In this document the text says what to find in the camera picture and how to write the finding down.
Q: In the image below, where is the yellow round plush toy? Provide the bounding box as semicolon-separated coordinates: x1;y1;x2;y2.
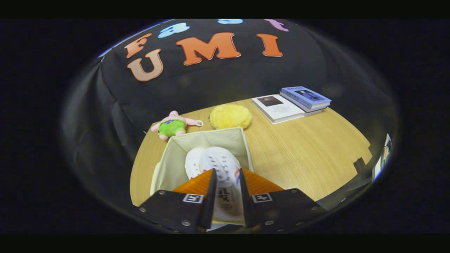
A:
210;104;252;130

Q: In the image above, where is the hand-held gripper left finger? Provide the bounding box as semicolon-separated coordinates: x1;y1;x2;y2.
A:
138;168;218;234

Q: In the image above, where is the pink starfish plush toy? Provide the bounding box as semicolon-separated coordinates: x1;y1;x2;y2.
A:
151;110;204;141

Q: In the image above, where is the white shoe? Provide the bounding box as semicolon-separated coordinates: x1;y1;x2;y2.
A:
199;146;245;222
185;148;206;180

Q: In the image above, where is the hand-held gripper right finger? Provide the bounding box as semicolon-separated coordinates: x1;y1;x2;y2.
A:
239;168;327;234

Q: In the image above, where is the blue book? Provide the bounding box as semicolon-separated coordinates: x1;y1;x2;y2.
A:
279;86;332;113

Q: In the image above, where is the white panel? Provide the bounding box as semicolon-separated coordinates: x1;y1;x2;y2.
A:
373;134;392;181

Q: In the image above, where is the beige fabric storage box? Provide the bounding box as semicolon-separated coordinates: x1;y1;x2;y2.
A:
150;127;255;225

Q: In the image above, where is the white book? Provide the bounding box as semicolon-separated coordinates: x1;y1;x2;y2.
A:
252;94;306;124

